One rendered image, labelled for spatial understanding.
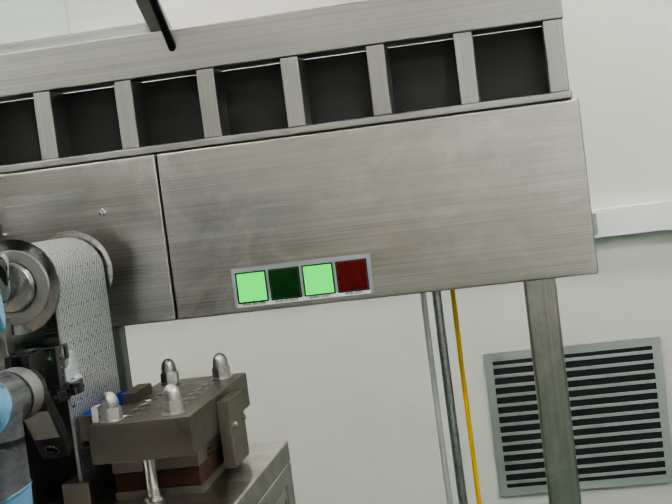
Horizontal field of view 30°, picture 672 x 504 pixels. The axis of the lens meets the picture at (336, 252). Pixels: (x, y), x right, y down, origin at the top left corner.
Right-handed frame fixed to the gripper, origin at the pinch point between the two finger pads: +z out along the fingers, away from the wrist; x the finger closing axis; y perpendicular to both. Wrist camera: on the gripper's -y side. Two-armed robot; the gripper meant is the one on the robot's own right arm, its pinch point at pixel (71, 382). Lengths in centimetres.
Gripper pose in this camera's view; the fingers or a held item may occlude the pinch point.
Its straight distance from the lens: 201.4
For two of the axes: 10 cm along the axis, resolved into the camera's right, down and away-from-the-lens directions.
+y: -1.2, -9.9, -0.5
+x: -9.8, 1.2, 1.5
